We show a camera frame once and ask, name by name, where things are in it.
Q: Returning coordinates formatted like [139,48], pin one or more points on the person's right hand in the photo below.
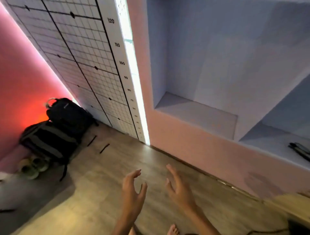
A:
[182,193]

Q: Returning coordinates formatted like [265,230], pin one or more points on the person's left hand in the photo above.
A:
[130,196]

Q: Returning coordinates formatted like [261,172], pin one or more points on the person's right thumb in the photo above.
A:
[169,186]

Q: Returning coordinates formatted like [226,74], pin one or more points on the person's left thumb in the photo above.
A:
[143,191]

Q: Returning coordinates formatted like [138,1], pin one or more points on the person's right forearm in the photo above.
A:
[202,222]

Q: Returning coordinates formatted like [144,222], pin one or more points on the person's left forearm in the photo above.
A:
[123,225]

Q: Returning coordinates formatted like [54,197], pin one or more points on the person's left foot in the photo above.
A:
[132,232]

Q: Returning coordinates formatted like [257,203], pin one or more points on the person's foot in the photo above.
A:
[132,232]
[173,230]

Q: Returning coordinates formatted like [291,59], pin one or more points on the person's right foot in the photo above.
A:
[173,230]

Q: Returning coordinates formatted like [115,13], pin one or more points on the black and grey backpack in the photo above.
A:
[48,142]

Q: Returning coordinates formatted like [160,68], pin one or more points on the white light strip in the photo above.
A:
[135,80]

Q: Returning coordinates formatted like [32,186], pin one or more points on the pair of light shoes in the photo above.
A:
[32,167]

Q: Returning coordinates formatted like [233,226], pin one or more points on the black device on shelf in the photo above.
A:
[300,150]

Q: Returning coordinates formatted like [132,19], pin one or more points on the black floor tape strip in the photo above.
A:
[7,210]

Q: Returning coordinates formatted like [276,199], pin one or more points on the white grid measuring board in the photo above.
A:
[84,60]

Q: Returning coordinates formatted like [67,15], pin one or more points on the blue recessed wall shelf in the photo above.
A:
[218,80]

